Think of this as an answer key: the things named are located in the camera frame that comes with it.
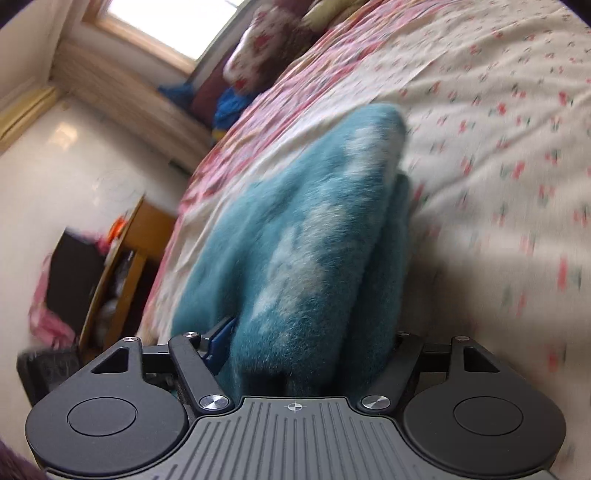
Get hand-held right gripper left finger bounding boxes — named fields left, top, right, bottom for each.
left=90, top=318, right=237, bottom=412

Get window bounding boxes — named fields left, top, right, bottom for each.
left=82, top=0, right=247, bottom=75

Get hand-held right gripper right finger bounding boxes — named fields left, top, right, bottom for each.
left=360, top=330, right=502, bottom=411

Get beige curtain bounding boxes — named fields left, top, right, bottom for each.
left=58, top=39, right=214, bottom=172

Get blue and yellow garment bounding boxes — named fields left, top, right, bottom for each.
left=211, top=87, right=257, bottom=137

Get dark blue cloth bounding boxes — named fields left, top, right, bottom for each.
left=158, top=80, right=197, bottom=109

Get yellow pillow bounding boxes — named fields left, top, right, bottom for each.
left=301, top=0, right=372, bottom=29

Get teal fuzzy sweater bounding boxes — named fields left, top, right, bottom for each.
left=170, top=102, right=413, bottom=403

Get air conditioner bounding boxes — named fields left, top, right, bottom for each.
left=0, top=85, right=63, bottom=155

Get dark woven basket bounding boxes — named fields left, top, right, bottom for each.
left=16, top=347, right=81, bottom=409

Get pink cloth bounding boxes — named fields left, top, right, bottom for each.
left=27, top=256, right=78, bottom=344

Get floral red white pillow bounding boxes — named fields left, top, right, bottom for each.
left=223, top=0, right=326, bottom=95

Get wooden nightstand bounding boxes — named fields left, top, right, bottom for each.
left=78, top=194, right=178, bottom=363

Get black box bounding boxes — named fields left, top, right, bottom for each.
left=47, top=228, right=109, bottom=335

